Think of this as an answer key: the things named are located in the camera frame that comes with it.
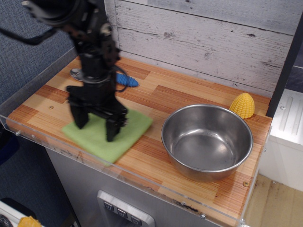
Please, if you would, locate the silver button panel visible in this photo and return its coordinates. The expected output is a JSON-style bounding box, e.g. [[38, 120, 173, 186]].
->
[[97, 190, 155, 227]]

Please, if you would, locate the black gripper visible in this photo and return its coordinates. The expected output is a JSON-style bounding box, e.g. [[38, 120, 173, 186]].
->
[[66, 78, 128, 142]]

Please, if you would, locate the black right post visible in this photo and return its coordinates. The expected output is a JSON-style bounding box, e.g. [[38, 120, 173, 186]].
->
[[266, 14, 303, 118]]

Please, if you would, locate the yellow object bottom left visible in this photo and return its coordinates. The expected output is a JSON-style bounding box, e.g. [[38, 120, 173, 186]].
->
[[18, 216, 42, 227]]

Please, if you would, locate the white aluminium rail block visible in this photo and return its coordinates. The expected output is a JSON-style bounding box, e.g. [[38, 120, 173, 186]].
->
[[259, 89, 303, 191]]

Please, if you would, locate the stainless steel bowl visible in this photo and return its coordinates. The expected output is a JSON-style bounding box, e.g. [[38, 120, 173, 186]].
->
[[161, 104, 253, 182]]

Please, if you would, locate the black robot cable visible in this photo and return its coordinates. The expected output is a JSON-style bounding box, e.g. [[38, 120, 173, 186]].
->
[[0, 26, 133, 93]]

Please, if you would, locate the black braided cable bottom left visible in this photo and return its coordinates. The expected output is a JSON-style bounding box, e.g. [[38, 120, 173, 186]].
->
[[0, 214, 17, 227]]

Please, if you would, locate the yellow toy corn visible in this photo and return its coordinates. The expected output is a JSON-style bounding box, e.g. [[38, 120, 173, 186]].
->
[[229, 93, 255, 119]]

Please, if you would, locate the green towel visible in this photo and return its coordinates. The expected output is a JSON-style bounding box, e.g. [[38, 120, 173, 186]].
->
[[62, 109, 153, 163]]

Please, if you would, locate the grey toy cabinet front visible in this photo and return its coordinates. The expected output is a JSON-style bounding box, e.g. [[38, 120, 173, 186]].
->
[[47, 149, 245, 227]]

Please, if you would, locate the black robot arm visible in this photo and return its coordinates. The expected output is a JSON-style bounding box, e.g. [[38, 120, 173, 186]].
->
[[22, 0, 128, 142]]

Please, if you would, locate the blue handled metal spoon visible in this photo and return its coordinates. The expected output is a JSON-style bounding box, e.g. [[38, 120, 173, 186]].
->
[[70, 68, 139, 87]]

